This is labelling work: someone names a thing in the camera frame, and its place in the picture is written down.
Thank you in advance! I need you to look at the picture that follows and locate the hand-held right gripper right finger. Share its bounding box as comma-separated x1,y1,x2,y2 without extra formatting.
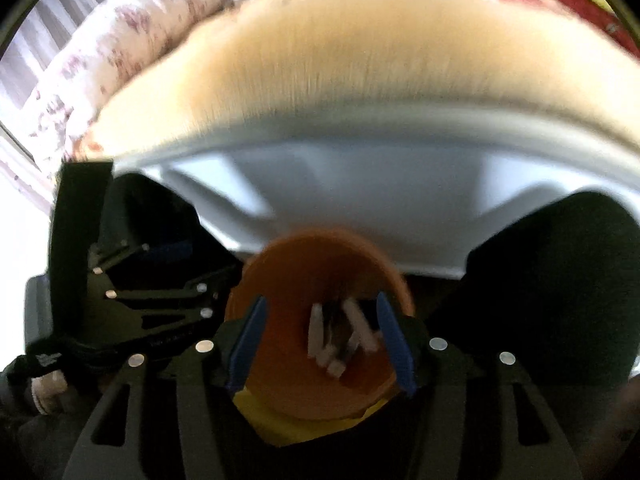
376,291,583,480

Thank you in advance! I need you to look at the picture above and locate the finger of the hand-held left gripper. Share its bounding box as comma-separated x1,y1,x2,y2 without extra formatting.
89,240,195,277
102,264,244,350

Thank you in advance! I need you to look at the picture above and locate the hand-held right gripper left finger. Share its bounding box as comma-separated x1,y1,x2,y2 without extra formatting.
62,296,268,480

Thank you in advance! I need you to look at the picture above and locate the blue and white medicine box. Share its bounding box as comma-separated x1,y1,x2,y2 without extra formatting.
307,299,382,377

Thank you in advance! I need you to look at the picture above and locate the orange plastic bin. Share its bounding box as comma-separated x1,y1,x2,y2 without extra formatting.
225,227,416,421

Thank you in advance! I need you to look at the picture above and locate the person's left hand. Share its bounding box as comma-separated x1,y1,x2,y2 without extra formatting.
31,372,68,415

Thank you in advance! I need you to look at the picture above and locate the yellow cloth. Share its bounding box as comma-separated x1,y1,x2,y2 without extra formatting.
235,390,381,448

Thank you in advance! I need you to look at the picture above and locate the person's right leg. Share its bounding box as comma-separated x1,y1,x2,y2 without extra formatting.
430,190,640,396

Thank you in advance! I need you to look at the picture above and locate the pink floral bolster pillow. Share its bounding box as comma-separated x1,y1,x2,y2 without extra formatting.
25,0,271,161

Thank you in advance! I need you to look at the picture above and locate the white sheer curtain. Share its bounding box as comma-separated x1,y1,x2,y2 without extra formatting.
0,0,101,126

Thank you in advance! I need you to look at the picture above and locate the yellow floral blanket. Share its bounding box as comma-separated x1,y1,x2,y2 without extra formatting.
90,0,640,161

